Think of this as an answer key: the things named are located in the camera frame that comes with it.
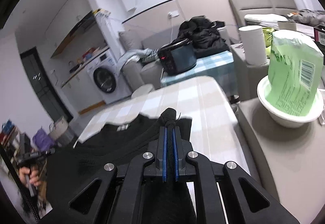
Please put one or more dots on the black jacket pile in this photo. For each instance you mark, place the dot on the black jacket pile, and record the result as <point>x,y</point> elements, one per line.
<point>204,35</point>

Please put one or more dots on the black knit sweater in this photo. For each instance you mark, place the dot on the black knit sweater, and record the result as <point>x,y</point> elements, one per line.
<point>71,167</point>

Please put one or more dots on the beige upholstered bed headboard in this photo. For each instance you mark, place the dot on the beige upholstered bed headboard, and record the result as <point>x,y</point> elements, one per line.
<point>240,8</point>

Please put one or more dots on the grey side cabinet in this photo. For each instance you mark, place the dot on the grey side cabinet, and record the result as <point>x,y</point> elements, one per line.
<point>289,161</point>

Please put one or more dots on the purple bag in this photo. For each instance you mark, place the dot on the purple bag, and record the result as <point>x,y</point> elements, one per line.
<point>42,140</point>

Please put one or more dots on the blue checkered side table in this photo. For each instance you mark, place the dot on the blue checkered side table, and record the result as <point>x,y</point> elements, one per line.
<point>219,66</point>

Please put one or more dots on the white bowl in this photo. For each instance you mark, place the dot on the white bowl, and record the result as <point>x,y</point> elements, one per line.
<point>286,115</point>

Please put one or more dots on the white front-load washing machine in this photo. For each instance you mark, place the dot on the white front-load washing machine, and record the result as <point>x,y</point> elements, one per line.
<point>110,83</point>

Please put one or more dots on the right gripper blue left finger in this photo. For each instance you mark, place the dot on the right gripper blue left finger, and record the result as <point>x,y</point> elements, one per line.
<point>144,176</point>

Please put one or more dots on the green plastic bag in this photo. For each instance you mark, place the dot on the green plastic bag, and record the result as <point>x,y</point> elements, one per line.
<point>295,69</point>

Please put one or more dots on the grey sofa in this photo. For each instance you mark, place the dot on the grey sofa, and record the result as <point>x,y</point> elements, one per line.
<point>139,64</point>

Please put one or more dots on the left hand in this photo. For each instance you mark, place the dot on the left hand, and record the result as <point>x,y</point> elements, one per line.
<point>33,175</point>

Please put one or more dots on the black electric pressure cooker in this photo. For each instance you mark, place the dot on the black electric pressure cooker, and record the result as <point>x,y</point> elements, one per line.
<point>177,57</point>

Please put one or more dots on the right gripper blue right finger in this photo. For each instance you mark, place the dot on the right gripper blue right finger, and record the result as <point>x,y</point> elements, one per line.
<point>191,166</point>

